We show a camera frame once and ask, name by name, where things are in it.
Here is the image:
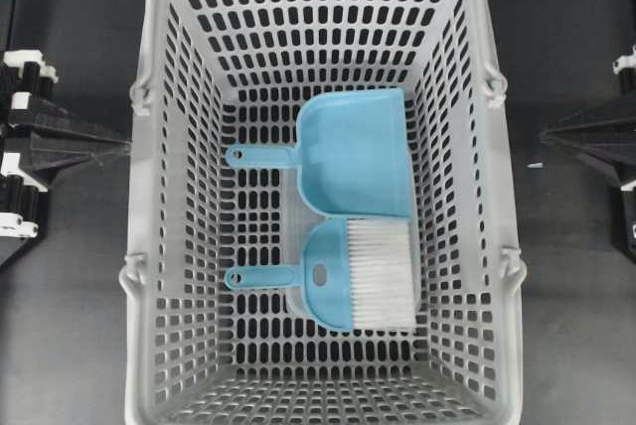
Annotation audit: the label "blue plastic dustpan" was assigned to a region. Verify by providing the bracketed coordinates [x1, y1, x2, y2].
[226, 88, 413, 218]

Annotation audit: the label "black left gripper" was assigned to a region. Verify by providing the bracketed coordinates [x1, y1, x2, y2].
[1, 50, 130, 239]

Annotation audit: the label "blue hand brush white bristles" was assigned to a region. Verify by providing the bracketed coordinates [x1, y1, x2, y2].
[225, 217, 416, 332]

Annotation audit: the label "grey plastic shopping basket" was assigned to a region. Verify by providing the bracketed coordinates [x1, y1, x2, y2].
[119, 0, 527, 424]

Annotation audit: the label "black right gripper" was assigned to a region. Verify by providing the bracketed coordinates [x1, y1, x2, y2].
[540, 53, 635, 251]

